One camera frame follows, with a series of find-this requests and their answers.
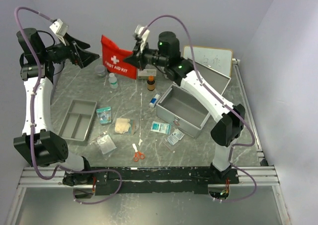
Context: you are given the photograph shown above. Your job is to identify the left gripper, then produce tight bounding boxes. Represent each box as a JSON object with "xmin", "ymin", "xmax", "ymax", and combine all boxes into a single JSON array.
[{"xmin": 42, "ymin": 32, "xmax": 100, "ymax": 69}]

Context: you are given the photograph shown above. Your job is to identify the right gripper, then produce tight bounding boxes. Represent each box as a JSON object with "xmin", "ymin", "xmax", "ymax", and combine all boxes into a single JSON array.
[{"xmin": 122, "ymin": 40, "xmax": 168, "ymax": 72}]

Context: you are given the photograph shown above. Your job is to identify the red first aid kit pouch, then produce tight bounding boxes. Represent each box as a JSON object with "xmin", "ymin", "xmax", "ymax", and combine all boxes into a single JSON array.
[{"xmin": 101, "ymin": 35, "xmax": 137, "ymax": 79}]

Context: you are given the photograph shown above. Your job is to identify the teal bandage packet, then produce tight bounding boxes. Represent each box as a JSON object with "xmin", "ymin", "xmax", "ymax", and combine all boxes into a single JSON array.
[{"xmin": 96, "ymin": 107, "xmax": 112, "ymax": 125}]

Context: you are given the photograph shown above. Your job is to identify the orange handled scissors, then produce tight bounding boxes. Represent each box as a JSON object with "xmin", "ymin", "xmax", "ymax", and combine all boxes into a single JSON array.
[{"xmin": 132, "ymin": 144, "xmax": 145, "ymax": 162}]

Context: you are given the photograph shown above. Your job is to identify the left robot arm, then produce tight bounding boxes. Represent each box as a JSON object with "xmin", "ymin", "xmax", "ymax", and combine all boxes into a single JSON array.
[{"xmin": 13, "ymin": 28, "xmax": 99, "ymax": 186}]

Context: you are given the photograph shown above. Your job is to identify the white red medicine box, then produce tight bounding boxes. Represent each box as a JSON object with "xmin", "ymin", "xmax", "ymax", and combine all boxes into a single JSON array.
[{"xmin": 137, "ymin": 69, "xmax": 157, "ymax": 79}]

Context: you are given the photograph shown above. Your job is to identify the brown medicine bottle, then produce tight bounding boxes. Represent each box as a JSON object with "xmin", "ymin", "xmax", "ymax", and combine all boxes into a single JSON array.
[{"xmin": 147, "ymin": 75, "xmax": 156, "ymax": 91}]

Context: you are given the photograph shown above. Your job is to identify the clear lidded plastic cup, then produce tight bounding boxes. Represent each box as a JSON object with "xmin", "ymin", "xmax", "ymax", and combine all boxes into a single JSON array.
[{"xmin": 94, "ymin": 65, "xmax": 107, "ymax": 77}]

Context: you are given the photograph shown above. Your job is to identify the white blue tube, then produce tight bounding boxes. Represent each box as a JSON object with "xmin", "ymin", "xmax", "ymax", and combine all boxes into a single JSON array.
[{"xmin": 149, "ymin": 93, "xmax": 161, "ymax": 108}]

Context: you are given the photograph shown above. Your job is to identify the grey plastic divided tray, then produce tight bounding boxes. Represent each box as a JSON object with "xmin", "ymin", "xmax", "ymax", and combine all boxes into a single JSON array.
[{"xmin": 58, "ymin": 99, "xmax": 97, "ymax": 143}]

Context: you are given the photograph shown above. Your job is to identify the grey metal case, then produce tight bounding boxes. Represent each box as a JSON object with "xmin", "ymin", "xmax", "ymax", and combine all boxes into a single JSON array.
[{"xmin": 156, "ymin": 62, "xmax": 231, "ymax": 139}]

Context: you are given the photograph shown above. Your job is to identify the teal white wipes packet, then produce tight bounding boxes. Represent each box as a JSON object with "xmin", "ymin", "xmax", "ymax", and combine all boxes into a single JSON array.
[{"xmin": 151, "ymin": 121, "xmax": 171, "ymax": 135}]

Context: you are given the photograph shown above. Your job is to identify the clear bag of gauze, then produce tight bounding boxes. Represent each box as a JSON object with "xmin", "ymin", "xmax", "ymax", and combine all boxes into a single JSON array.
[{"xmin": 93, "ymin": 133, "xmax": 117, "ymax": 155}]

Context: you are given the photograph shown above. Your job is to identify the small whiteboard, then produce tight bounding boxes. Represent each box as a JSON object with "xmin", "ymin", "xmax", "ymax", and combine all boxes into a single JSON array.
[{"xmin": 193, "ymin": 46, "xmax": 233, "ymax": 78}]

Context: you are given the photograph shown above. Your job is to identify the blue white sachet packet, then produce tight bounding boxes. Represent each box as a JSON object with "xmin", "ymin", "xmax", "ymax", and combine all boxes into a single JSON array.
[{"xmin": 167, "ymin": 129, "xmax": 184, "ymax": 146}]

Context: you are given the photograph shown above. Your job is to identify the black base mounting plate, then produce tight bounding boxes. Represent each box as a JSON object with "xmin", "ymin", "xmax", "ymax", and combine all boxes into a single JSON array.
[{"xmin": 62, "ymin": 165, "xmax": 239, "ymax": 196}]

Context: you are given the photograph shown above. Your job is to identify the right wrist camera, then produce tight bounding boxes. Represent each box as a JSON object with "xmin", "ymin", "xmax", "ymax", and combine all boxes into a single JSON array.
[{"xmin": 134, "ymin": 25, "xmax": 150, "ymax": 53}]

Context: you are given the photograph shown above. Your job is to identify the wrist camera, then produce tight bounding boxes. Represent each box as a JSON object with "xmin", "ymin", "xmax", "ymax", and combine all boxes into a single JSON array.
[
  {"xmin": 50, "ymin": 19, "xmax": 69, "ymax": 46},
  {"xmin": 134, "ymin": 25, "xmax": 150, "ymax": 53}
]

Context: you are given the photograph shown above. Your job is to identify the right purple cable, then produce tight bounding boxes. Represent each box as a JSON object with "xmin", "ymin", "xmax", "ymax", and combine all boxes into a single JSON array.
[{"xmin": 144, "ymin": 14, "xmax": 257, "ymax": 203}]

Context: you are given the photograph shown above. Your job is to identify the purple cable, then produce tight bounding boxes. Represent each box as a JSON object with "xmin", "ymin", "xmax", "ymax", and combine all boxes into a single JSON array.
[
  {"xmin": 144, "ymin": 14, "xmax": 257, "ymax": 203},
  {"xmin": 14, "ymin": 6, "xmax": 123, "ymax": 205}
]

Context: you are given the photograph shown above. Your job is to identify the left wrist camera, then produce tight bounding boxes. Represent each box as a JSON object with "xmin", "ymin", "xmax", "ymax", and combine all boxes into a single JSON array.
[{"xmin": 50, "ymin": 19, "xmax": 69, "ymax": 46}]

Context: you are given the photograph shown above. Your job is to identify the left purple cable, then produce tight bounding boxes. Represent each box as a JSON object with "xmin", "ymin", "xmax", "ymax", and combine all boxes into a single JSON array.
[{"xmin": 14, "ymin": 6, "xmax": 123, "ymax": 205}]

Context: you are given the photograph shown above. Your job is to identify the aluminium frame rail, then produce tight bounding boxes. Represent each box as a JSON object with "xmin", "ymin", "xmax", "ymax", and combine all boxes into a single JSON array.
[{"xmin": 18, "ymin": 166, "xmax": 279, "ymax": 187}]

